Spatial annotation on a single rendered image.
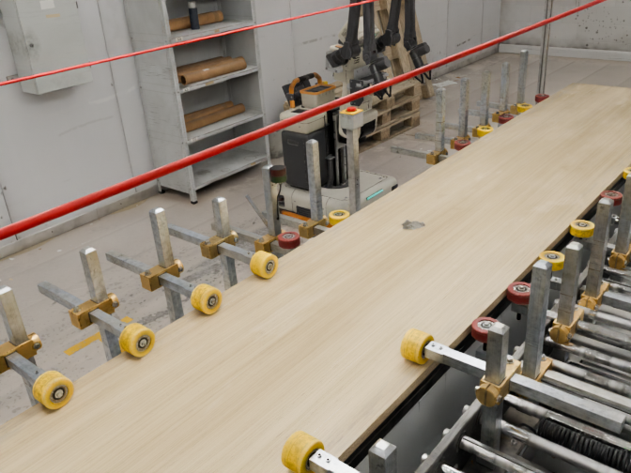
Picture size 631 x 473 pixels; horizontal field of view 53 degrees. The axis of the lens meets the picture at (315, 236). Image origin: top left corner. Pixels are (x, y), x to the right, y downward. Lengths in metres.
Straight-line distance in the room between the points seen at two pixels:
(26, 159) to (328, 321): 3.29
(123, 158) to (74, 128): 0.47
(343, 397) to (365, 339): 0.24
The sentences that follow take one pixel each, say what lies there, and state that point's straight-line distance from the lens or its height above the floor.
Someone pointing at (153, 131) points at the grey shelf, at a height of 0.54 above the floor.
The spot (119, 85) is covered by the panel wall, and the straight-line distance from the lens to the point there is 5.08.
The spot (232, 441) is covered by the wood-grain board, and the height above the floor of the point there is 0.90.
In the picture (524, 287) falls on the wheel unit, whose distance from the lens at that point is 2.01.
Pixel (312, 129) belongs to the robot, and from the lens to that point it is 4.19.
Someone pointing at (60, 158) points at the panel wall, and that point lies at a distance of 4.88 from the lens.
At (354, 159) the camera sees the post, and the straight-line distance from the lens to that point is 2.71.
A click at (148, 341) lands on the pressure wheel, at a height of 0.94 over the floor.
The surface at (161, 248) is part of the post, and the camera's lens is 2.05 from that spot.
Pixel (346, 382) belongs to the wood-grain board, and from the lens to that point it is 1.62.
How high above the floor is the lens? 1.93
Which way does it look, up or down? 26 degrees down
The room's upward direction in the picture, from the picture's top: 4 degrees counter-clockwise
